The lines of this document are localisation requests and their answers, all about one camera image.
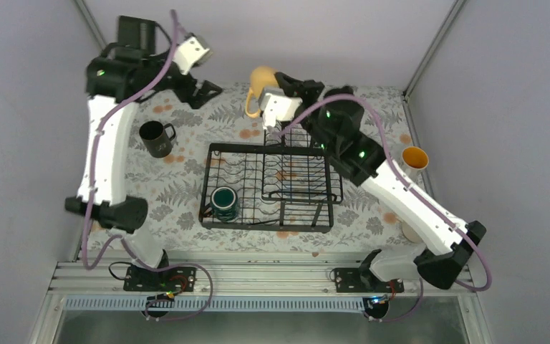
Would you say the yellow mug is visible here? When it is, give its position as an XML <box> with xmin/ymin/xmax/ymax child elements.
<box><xmin>245</xmin><ymin>65</ymin><xmax>279</xmax><ymax>118</ymax></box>

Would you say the black mug white rim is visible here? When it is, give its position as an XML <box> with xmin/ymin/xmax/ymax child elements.
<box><xmin>139</xmin><ymin>120</ymin><xmax>176</xmax><ymax>158</ymax></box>

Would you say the black wire dish rack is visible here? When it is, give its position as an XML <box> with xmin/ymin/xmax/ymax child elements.
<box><xmin>198</xmin><ymin>125</ymin><xmax>344</xmax><ymax>234</ymax></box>

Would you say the white mug orange interior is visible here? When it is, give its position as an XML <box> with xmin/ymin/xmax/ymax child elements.
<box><xmin>400</xmin><ymin>146</ymin><xmax>430</xmax><ymax>181</ymax></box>

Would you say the beige cream mug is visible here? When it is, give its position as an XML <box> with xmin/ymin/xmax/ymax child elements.
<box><xmin>401</xmin><ymin>222</ymin><xmax>423</xmax><ymax>244</ymax></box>

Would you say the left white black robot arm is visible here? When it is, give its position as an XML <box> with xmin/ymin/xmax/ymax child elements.
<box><xmin>64</xmin><ymin>11</ymin><xmax>222</xmax><ymax>290</ymax></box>

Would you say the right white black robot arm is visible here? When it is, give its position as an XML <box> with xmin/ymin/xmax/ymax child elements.
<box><xmin>261</xmin><ymin>72</ymin><xmax>486</xmax><ymax>292</ymax></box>

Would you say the floral patterned tablecloth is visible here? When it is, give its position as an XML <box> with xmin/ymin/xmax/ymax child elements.
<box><xmin>125</xmin><ymin>83</ymin><xmax>411</xmax><ymax>255</ymax></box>

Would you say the dark green mug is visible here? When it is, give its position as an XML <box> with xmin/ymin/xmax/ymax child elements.
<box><xmin>201</xmin><ymin>186</ymin><xmax>238</xmax><ymax>223</ymax></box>

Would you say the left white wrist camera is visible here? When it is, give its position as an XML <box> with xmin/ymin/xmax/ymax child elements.
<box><xmin>173</xmin><ymin>33</ymin><xmax>213</xmax><ymax>75</ymax></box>

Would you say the left aluminium frame post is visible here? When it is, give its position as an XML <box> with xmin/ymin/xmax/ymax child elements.
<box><xmin>72</xmin><ymin>0</ymin><xmax>107</xmax><ymax>49</ymax></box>

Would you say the aluminium frame post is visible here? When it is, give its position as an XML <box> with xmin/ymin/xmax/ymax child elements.
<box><xmin>72</xmin><ymin>0</ymin><xmax>107</xmax><ymax>49</ymax></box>
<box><xmin>402</xmin><ymin>0</ymin><xmax>467</xmax><ymax>102</ymax></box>

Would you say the right aluminium frame post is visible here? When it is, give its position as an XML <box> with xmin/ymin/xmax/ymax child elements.
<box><xmin>402</xmin><ymin>0</ymin><xmax>467</xmax><ymax>102</ymax></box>

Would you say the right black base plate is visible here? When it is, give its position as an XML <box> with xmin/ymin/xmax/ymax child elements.
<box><xmin>329</xmin><ymin>267</ymin><xmax>405</xmax><ymax>293</ymax></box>

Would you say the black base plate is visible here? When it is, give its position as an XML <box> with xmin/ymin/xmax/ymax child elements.
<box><xmin>123</xmin><ymin>266</ymin><xmax>197</xmax><ymax>293</ymax></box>
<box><xmin>329</xmin><ymin>267</ymin><xmax>405</xmax><ymax>293</ymax></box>

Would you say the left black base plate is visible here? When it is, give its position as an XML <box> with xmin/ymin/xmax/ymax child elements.
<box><xmin>123</xmin><ymin>266</ymin><xmax>197</xmax><ymax>293</ymax></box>

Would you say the grey slotted cable duct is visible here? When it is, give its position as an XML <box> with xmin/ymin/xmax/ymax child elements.
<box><xmin>63</xmin><ymin>295</ymin><xmax>365</xmax><ymax>312</ymax></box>

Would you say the aluminium mounting rail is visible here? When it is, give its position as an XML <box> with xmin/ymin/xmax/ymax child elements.
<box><xmin>47</xmin><ymin>259</ymin><xmax>476</xmax><ymax>297</ymax></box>

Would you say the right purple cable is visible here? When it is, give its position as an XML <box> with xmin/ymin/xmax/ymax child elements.
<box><xmin>274</xmin><ymin>94</ymin><xmax>493</xmax><ymax>324</ymax></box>

